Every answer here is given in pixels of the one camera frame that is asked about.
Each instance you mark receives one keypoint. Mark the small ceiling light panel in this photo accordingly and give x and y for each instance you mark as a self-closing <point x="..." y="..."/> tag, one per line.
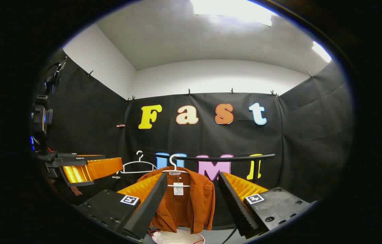
<point x="321" y="51"/>

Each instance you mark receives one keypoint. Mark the white plastic clothes hanger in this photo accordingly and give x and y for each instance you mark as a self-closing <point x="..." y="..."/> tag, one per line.
<point x="140" y="159"/>
<point x="174" y="166"/>

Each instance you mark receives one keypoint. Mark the black metal clothes rack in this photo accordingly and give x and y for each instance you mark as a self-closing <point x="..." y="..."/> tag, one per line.
<point x="231" y="158"/>

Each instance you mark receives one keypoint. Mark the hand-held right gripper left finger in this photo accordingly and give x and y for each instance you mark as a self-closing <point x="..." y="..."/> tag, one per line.
<point x="150" y="203"/>

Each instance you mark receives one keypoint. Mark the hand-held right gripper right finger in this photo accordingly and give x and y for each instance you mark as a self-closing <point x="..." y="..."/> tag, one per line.
<point x="233" y="203"/>

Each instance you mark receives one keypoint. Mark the large ceiling light panel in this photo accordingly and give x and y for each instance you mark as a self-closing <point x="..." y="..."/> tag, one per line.
<point x="231" y="8"/>

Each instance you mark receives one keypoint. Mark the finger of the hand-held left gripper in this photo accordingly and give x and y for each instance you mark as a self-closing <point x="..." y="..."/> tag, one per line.
<point x="76" y="157"/>
<point x="104" y="167"/>

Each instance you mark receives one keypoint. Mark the white laundry hamper pink rim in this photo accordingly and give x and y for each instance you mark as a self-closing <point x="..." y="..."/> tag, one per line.
<point x="177" y="238"/>

